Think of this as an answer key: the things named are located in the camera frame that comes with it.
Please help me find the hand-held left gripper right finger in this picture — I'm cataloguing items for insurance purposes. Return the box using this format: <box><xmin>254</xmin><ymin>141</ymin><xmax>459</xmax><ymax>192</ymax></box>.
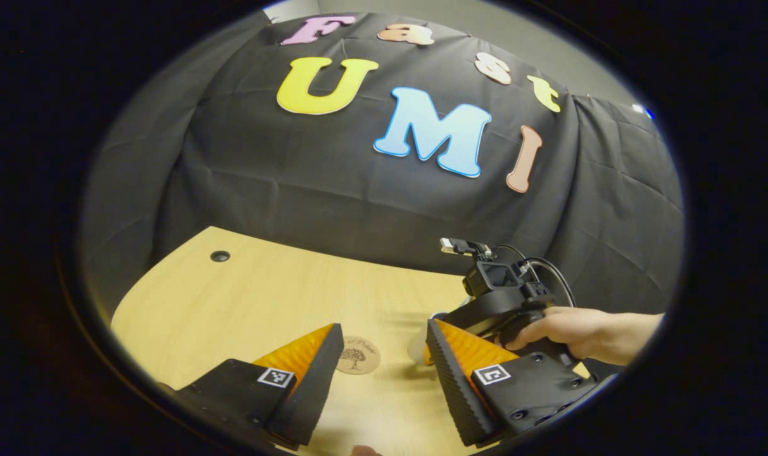
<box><xmin>425</xmin><ymin>318</ymin><xmax>600</xmax><ymax>448</ymax></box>

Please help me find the black backdrop cloth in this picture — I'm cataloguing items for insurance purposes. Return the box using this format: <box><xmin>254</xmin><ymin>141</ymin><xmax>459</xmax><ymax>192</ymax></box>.
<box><xmin>83</xmin><ymin>9</ymin><xmax>685</xmax><ymax>317</ymax></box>

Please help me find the white cup with wooden handle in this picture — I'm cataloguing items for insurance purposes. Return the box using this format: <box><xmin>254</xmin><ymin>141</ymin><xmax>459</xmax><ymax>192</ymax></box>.
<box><xmin>407</xmin><ymin>332</ymin><xmax>431</xmax><ymax>367</ymax></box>

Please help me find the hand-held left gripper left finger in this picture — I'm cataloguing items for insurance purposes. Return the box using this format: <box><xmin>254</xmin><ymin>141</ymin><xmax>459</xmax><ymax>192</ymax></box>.
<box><xmin>173</xmin><ymin>323</ymin><xmax>346</xmax><ymax>450</ymax></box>

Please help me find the wooden desktop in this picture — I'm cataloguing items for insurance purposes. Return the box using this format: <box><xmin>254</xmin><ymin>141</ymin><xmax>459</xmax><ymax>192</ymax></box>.
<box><xmin>110</xmin><ymin>226</ymin><xmax>612</xmax><ymax>456</ymax></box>

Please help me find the round wooden coaster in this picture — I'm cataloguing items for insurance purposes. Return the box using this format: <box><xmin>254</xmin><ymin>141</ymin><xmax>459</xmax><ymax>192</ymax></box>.
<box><xmin>335</xmin><ymin>336</ymin><xmax>382</xmax><ymax>376</ymax></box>

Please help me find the black cable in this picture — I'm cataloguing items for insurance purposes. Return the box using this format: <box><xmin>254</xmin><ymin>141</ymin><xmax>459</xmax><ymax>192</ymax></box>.
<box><xmin>494</xmin><ymin>244</ymin><xmax>577</xmax><ymax>309</ymax></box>

